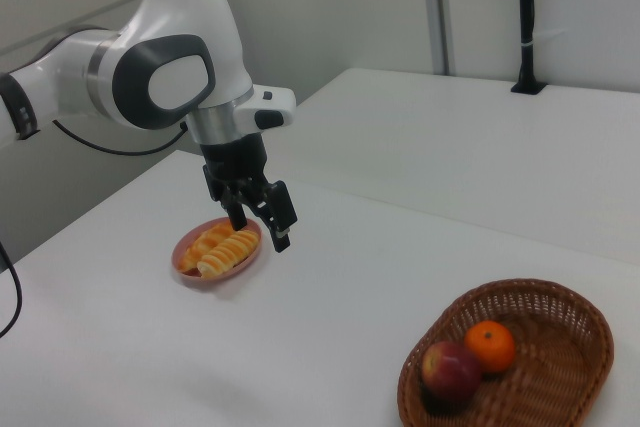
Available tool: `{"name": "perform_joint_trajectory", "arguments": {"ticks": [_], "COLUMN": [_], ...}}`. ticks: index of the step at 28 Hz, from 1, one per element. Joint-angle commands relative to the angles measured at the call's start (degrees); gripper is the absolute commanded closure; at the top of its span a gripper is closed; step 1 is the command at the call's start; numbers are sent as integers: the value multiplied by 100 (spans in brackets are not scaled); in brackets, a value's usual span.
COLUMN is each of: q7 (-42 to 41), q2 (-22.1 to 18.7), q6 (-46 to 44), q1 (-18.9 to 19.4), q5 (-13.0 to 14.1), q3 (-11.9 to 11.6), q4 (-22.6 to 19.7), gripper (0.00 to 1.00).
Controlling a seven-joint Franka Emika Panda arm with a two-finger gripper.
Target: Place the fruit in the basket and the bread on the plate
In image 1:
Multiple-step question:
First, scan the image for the red toy apple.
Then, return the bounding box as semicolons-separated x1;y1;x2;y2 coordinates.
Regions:
421;340;483;402

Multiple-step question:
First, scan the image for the pink plate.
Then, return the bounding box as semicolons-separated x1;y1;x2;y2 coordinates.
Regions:
171;216;264;290

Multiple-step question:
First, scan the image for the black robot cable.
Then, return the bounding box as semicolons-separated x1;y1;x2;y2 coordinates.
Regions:
0;118;190;339

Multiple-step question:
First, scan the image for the black pole with base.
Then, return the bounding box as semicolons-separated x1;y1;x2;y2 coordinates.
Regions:
509;0;547;96

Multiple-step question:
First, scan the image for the grey partition post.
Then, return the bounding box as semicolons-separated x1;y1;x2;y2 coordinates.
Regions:
424;0;450;76

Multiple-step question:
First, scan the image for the orange toy mandarin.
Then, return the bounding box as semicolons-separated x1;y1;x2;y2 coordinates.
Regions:
463;320;517;374

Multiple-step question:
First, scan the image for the braided toy croissant bread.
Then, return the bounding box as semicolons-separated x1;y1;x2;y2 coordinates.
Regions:
179;220;236;272

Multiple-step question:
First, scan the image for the striped toy bread roll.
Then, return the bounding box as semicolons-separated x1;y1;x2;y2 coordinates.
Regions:
196;229;261;281

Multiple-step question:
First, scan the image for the black cable strap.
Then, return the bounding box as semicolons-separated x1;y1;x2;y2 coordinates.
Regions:
0;71;42;142

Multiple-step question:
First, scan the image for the brown woven basket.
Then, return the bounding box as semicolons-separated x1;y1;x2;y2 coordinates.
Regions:
398;277;615;427

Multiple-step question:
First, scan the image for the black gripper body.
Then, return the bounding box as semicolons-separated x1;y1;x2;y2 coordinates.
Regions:
199;132;271;202

